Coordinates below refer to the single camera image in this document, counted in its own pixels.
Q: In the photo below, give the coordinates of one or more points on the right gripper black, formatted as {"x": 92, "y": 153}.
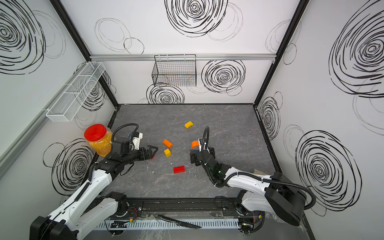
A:
{"x": 196, "y": 156}

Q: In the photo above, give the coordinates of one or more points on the yellow curved lego brick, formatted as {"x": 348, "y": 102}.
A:
{"x": 189, "y": 124}

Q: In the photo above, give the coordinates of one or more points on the small glass jar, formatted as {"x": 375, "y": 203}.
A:
{"x": 257, "y": 172}

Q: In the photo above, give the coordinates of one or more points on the plastic jar red lid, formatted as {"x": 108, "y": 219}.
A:
{"x": 99, "y": 138}

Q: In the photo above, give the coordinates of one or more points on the black wire basket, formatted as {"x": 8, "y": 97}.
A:
{"x": 175, "y": 70}

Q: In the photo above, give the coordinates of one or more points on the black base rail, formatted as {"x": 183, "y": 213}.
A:
{"x": 228, "y": 207}

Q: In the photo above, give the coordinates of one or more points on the yellow square lego brick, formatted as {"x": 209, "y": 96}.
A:
{"x": 167, "y": 153}

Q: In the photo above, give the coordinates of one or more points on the red flat lego brick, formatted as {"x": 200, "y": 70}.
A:
{"x": 179, "y": 169}

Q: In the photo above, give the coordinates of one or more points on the orange long lego brick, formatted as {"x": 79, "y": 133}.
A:
{"x": 167, "y": 143}

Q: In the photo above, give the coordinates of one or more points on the white wire shelf basket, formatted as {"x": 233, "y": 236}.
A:
{"x": 84, "y": 91}

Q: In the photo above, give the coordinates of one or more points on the white slotted cable duct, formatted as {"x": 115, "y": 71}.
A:
{"x": 163, "y": 225}

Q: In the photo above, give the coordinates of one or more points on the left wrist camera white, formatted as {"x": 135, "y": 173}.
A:
{"x": 136, "y": 138}

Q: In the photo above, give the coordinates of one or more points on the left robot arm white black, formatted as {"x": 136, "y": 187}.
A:
{"x": 83, "y": 210}

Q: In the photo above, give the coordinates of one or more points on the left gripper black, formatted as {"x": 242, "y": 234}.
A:
{"x": 150, "y": 155}

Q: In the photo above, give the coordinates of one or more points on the orange round lego piece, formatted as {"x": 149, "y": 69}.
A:
{"x": 195, "y": 145}

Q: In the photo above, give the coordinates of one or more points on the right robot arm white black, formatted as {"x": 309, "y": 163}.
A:
{"x": 263, "y": 193}

